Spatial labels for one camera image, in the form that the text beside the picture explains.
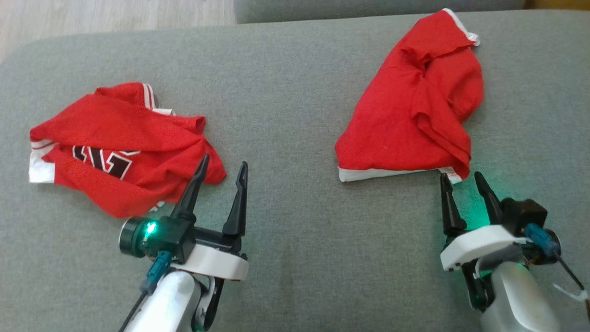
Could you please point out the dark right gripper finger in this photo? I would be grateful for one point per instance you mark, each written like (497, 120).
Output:
(451, 212)
(489, 200)

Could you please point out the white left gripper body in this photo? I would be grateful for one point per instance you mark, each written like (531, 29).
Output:
(216, 263)

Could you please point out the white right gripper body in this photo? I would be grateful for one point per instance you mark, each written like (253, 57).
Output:
(479, 244)

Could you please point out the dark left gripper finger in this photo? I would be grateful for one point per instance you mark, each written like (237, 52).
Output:
(192, 193)
(237, 207)

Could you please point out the red basketball jersey with number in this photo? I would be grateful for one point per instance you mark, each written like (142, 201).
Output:
(124, 147)

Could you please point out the red shorts with white trim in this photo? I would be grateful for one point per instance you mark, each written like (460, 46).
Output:
(415, 110)

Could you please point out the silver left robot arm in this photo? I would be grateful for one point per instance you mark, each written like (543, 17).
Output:
(170, 304)

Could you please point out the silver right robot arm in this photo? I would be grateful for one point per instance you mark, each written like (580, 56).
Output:
(521, 299)

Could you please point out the grey sofa seat cushion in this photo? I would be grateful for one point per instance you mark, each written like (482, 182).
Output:
(295, 258)

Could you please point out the grey sofa back cushion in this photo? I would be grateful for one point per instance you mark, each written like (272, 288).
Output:
(368, 9)

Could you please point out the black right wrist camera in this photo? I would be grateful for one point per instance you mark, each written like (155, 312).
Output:
(525, 221)

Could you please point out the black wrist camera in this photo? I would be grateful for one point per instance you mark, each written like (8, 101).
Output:
(525, 221)
(166, 235)

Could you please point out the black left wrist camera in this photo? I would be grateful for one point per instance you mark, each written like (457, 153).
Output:
(166, 235)

